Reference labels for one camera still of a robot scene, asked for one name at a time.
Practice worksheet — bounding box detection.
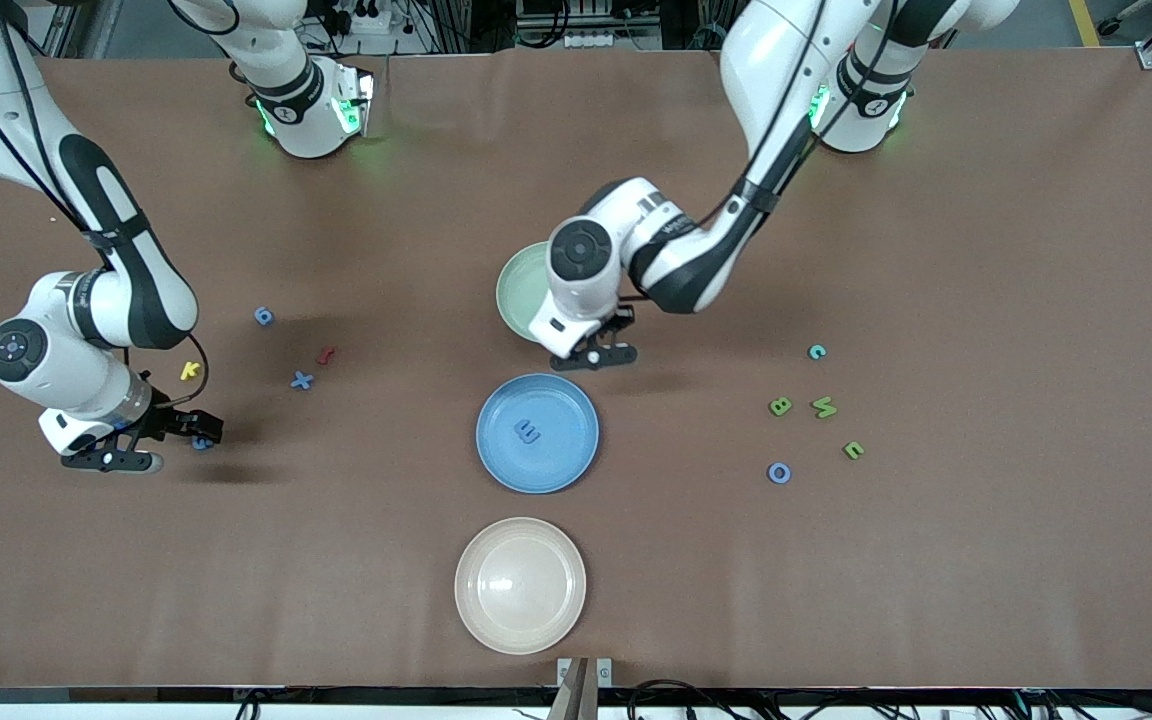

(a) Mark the light green plate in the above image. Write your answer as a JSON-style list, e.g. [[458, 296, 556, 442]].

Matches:
[[495, 241, 612, 346]]

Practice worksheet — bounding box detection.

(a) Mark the blue plate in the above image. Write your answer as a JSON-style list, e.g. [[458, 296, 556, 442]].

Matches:
[[476, 373, 600, 494]]

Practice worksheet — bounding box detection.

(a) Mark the brown table cover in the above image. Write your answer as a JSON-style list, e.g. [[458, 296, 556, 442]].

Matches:
[[0, 45, 1152, 691]]

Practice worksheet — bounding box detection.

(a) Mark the beige plate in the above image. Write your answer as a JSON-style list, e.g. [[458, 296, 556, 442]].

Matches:
[[454, 517, 588, 656]]

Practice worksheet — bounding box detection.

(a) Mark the white power strip with plugs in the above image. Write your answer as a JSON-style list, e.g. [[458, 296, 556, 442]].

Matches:
[[321, 0, 417, 36]]

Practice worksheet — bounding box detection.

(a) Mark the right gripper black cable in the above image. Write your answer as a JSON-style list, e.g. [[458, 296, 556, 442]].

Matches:
[[151, 333, 210, 409]]

